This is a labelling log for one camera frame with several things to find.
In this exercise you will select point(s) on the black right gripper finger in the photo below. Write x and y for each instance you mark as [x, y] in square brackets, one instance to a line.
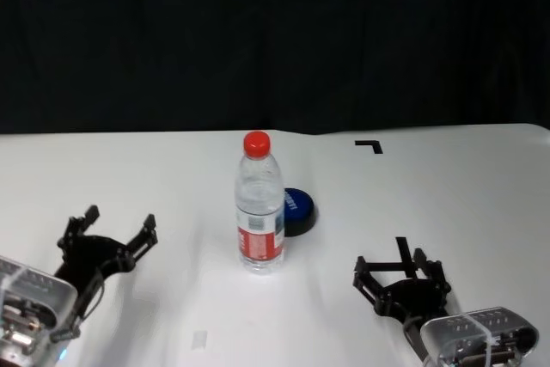
[433, 273]
[369, 282]

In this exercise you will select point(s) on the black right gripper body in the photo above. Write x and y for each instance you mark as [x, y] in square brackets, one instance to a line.
[413, 299]

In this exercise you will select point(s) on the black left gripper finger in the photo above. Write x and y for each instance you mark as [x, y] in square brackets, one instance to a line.
[144, 240]
[75, 229]

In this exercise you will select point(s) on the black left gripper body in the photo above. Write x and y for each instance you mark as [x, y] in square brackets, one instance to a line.
[94, 257]

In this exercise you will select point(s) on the blue push button black base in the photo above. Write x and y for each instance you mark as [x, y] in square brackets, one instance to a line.
[301, 208]

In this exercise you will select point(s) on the clear water bottle red cap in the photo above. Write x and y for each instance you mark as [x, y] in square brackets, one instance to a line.
[260, 193]

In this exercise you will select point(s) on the small clear tape piece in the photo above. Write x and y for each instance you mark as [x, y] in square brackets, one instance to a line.
[200, 340]

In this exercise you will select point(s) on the black L-shaped tape mark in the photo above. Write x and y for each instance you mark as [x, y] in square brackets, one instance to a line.
[377, 147]

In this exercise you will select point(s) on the black curtain backdrop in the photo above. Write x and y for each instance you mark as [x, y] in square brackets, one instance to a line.
[275, 40]

